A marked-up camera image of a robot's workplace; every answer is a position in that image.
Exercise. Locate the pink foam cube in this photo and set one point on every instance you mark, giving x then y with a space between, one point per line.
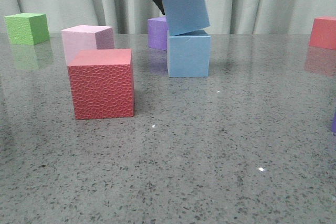
86 37

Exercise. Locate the red foam cube right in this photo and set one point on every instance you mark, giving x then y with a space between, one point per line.
323 32

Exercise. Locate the light blue foam cube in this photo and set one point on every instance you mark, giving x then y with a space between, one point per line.
188 54

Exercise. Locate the grey curtain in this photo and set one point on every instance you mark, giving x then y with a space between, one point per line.
226 16

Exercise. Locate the purple foam cube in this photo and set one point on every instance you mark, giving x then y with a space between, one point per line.
157 33

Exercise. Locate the red textured foam cube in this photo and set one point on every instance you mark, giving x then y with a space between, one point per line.
102 84

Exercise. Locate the purple cube at edge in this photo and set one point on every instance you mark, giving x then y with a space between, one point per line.
333 125

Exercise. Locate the green foam cube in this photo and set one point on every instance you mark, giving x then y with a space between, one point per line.
27 28

